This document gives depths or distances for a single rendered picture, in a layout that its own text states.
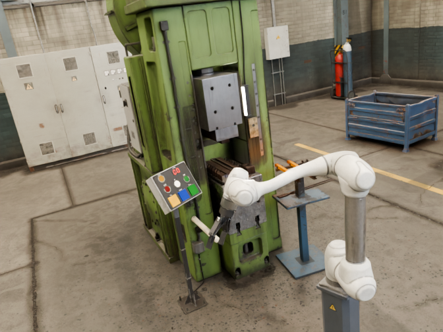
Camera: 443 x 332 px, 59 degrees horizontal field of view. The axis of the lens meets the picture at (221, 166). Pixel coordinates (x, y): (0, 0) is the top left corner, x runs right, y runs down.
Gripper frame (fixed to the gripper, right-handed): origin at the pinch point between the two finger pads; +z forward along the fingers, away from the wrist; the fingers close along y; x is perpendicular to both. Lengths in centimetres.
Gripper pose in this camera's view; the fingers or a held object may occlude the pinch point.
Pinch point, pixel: (215, 244)
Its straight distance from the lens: 205.3
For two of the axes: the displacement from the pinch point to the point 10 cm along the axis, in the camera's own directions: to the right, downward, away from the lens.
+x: -8.4, -3.5, 4.2
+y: 4.4, 0.3, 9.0
